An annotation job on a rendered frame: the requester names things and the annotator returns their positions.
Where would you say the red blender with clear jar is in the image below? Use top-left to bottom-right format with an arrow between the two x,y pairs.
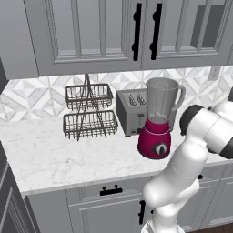
137,76 -> 187,160

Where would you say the silver toaster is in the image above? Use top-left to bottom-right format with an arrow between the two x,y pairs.
116,88 -> 177,137

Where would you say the grey drawer front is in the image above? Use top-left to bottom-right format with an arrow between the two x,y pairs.
198,163 -> 233,184
65,176 -> 154,207

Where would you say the grey base cupboard door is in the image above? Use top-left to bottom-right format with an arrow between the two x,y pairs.
208,177 -> 233,229
67,195 -> 155,233
177,179 -> 220,232

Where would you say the dark grey cabinet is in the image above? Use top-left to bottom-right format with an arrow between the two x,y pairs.
0,140 -> 41,233

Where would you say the two-tier wire basket stand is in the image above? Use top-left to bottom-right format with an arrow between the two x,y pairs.
62,73 -> 119,142

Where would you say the black drawer handle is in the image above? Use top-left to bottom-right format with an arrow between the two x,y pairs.
99,184 -> 124,197

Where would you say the black cupboard door handle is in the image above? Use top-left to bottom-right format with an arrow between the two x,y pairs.
131,3 -> 143,62
149,3 -> 163,61

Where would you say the grey wall cupboard door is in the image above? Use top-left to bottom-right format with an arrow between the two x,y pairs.
23,0 -> 143,77
140,0 -> 233,71

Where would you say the black base cupboard handle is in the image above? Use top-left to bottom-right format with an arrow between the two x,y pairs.
137,199 -> 147,226

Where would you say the white wall socket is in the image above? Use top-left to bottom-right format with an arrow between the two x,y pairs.
208,66 -> 220,82

